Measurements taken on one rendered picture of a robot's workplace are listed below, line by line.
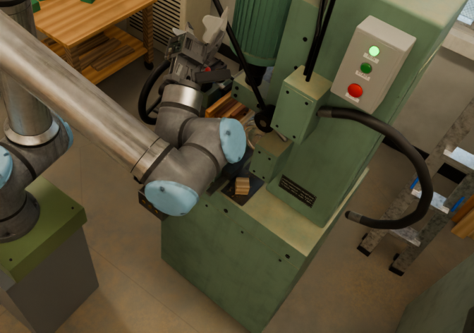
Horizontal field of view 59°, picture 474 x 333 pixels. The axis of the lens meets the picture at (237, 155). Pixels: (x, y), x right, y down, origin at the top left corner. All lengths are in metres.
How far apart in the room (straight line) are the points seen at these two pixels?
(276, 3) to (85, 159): 1.66
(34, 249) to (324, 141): 0.93
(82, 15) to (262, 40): 1.56
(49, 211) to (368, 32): 1.12
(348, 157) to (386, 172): 1.63
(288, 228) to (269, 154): 0.30
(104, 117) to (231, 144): 0.24
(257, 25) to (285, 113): 0.23
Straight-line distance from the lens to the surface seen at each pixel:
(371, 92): 0.87
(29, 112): 1.25
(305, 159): 1.16
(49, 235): 1.46
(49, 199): 1.54
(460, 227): 2.61
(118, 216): 2.21
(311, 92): 0.93
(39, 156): 1.37
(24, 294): 1.61
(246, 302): 1.77
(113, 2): 2.60
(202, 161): 0.78
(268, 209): 1.32
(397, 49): 0.82
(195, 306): 2.00
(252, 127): 1.16
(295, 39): 1.03
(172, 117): 0.92
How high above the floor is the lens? 1.89
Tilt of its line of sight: 50 degrees down
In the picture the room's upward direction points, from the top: 13 degrees clockwise
